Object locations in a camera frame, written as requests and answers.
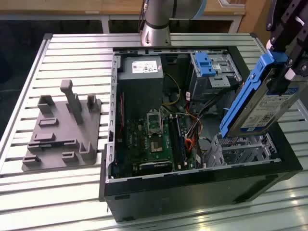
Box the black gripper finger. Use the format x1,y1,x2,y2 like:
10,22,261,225
266,0,303,52
284,16,308,80

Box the hard disk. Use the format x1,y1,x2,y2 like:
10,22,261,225
219,49,301,139

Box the red yellow black power wire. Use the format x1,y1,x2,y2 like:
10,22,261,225
184,113,204,140

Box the orange data wire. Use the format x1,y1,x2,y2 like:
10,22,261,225
184,137,195,153

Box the metal disk bay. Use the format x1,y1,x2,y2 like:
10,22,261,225
204,133,282,169

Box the blue drive latch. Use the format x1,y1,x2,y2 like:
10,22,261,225
195,52,217,77

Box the metal drive cage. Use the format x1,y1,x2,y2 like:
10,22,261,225
189,51,243,103

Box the round case fan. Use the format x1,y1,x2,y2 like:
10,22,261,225
197,136,214,153

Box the dark RAM stick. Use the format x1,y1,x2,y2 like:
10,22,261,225
174,115,190,168

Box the grey power supply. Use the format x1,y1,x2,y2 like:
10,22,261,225
117,55,166,121

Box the CPU socket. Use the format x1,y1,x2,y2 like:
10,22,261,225
146,108,164,137

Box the green motherboard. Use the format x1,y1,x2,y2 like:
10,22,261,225
114,112,200,178

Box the black graphics card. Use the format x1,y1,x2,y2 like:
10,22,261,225
132,160,174,176

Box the black PC case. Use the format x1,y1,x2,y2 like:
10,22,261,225
98,45,304,223

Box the wooden desk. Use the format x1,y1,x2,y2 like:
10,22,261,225
0,0,271,34

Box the grey parts rack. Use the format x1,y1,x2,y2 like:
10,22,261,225
21,79,103,173

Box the black cable bundle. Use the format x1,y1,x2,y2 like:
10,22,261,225
190,91,231,118

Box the yellow black wires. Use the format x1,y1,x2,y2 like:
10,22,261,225
161,73,182,106

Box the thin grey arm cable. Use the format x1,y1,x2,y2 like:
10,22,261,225
138,0,149,33

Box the thin red wire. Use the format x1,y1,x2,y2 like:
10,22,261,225
119,92,126,128

